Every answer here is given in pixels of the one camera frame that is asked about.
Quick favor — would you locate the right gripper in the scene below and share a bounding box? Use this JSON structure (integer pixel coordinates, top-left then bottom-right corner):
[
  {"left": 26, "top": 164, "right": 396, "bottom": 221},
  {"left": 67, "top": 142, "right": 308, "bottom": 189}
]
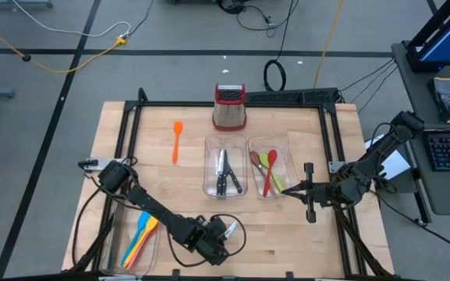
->
[{"left": 282, "top": 162, "right": 335, "bottom": 224}]

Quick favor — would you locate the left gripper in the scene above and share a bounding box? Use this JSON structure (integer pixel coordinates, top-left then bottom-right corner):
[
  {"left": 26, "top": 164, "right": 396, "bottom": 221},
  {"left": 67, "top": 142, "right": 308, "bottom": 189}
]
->
[{"left": 193, "top": 214, "right": 229, "bottom": 266}]

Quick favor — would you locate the knife with thick black handle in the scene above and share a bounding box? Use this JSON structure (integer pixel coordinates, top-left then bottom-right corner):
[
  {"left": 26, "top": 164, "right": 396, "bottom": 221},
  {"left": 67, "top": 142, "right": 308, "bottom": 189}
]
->
[{"left": 222, "top": 220, "right": 239, "bottom": 240}]

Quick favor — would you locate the red silicone spoon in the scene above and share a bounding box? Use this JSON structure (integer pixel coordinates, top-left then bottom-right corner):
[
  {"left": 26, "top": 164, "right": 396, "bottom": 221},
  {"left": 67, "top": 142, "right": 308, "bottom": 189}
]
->
[{"left": 262, "top": 149, "right": 278, "bottom": 197}]

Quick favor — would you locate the green silicone spoon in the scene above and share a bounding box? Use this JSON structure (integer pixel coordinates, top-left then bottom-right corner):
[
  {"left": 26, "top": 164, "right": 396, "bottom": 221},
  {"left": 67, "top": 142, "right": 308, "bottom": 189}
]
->
[{"left": 258, "top": 151, "right": 285, "bottom": 194}]

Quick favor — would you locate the slim black-handled knife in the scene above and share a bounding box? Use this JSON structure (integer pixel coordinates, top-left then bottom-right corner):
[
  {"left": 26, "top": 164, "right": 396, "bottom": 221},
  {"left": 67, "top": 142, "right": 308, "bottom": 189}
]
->
[{"left": 221, "top": 150, "right": 229, "bottom": 197}]

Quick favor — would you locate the brown wooden spoon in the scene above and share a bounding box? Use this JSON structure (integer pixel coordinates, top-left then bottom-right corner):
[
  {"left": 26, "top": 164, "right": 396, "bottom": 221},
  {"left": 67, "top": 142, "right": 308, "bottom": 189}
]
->
[{"left": 249, "top": 150, "right": 276, "bottom": 196}]

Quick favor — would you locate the yellow silicone spatula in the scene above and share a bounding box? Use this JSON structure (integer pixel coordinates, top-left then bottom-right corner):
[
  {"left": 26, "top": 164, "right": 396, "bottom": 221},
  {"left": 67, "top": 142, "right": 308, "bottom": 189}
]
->
[{"left": 122, "top": 216, "right": 159, "bottom": 269}]

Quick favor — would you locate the red silicone spatula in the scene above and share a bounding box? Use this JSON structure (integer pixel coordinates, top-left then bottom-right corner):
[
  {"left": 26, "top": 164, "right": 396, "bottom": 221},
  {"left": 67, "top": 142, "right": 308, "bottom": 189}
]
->
[{"left": 127, "top": 229, "right": 158, "bottom": 271}]

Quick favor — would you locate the black-bladed knife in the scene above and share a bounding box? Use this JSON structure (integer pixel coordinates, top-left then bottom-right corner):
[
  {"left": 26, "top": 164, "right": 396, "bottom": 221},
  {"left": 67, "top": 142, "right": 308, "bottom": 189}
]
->
[{"left": 224, "top": 150, "right": 245, "bottom": 195}]

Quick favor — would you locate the pink silicone spatula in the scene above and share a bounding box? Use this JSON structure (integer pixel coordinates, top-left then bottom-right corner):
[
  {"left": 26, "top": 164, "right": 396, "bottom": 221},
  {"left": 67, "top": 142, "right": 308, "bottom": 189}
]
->
[{"left": 126, "top": 233, "right": 156, "bottom": 271}]

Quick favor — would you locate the wide silver blade knife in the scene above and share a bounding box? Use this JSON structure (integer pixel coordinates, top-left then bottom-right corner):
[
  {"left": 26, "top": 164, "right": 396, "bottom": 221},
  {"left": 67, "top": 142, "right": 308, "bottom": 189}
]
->
[{"left": 215, "top": 148, "right": 225, "bottom": 197}]

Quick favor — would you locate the orange silicone spatula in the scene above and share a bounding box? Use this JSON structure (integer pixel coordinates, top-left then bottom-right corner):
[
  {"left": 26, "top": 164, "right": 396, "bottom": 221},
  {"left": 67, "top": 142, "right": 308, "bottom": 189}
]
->
[{"left": 172, "top": 120, "right": 184, "bottom": 165}]

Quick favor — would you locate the clear plastic bin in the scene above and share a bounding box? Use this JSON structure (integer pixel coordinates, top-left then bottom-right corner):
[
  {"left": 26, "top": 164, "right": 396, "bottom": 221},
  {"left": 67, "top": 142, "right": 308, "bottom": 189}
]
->
[
  {"left": 202, "top": 133, "right": 249, "bottom": 200},
  {"left": 100, "top": 194, "right": 162, "bottom": 276},
  {"left": 246, "top": 134, "right": 302, "bottom": 200}
]

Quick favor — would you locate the white box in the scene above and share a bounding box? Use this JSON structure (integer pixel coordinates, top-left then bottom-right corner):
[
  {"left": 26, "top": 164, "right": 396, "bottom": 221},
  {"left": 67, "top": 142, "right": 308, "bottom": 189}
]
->
[{"left": 363, "top": 133, "right": 412, "bottom": 181}]

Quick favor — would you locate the red and steel box grater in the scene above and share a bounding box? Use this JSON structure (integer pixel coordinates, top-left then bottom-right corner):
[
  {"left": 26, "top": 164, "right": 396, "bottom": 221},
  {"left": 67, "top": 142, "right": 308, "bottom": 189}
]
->
[{"left": 211, "top": 82, "right": 247, "bottom": 132}]

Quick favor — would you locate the grey equipment cart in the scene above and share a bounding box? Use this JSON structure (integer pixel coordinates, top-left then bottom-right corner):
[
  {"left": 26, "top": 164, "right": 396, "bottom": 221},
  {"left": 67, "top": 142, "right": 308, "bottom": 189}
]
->
[{"left": 389, "top": 38, "right": 450, "bottom": 227}]

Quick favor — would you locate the grey and black work glove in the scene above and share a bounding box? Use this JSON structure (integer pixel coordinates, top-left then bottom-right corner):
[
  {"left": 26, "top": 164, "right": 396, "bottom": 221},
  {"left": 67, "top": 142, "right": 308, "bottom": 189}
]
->
[{"left": 427, "top": 76, "right": 450, "bottom": 125}]

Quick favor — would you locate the black floor cable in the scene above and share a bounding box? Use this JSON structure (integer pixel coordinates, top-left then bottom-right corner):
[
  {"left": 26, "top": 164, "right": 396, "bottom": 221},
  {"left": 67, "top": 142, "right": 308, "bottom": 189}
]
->
[{"left": 368, "top": 187, "right": 450, "bottom": 257}]

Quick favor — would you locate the thin black cable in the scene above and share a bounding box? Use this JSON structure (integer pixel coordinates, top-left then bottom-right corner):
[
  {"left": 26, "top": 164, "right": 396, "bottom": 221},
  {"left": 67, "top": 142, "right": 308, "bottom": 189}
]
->
[
  {"left": 355, "top": 64, "right": 399, "bottom": 114},
  {"left": 339, "top": 57, "right": 396, "bottom": 93}
]

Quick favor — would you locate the yellow cable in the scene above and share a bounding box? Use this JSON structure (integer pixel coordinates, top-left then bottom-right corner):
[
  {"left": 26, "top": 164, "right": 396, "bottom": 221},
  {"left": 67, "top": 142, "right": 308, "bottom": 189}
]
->
[
  {"left": 0, "top": 15, "right": 127, "bottom": 75},
  {"left": 312, "top": 0, "right": 345, "bottom": 89}
]

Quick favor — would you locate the white cable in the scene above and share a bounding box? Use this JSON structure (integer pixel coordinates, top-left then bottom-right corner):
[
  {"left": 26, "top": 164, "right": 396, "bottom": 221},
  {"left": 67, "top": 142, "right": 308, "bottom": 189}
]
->
[{"left": 12, "top": 0, "right": 131, "bottom": 39}]

